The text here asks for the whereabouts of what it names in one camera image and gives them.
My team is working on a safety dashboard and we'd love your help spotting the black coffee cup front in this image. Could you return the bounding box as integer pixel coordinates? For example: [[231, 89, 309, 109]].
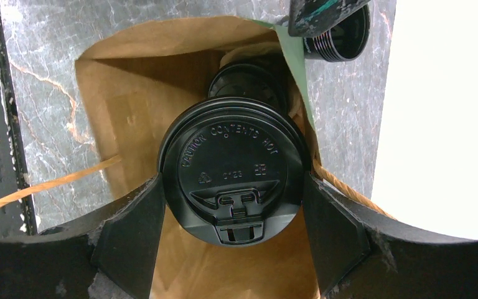
[[207, 62, 289, 114]]

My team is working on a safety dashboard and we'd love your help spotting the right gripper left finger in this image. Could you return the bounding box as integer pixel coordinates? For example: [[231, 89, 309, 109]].
[[0, 175, 166, 298]]

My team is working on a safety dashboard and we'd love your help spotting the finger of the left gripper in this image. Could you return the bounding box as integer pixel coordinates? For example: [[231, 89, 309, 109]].
[[288, 0, 370, 37]]

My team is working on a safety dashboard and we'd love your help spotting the green paper bag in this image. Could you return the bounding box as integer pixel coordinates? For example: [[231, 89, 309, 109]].
[[0, 16, 392, 299]]

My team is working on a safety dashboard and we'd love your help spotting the black coffee cup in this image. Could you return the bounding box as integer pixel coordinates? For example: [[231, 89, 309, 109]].
[[207, 62, 289, 114], [157, 97, 311, 247], [303, 4, 371, 62]]

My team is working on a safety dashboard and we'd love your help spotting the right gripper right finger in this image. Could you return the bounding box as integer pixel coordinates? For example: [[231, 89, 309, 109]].
[[302, 174, 478, 298]]

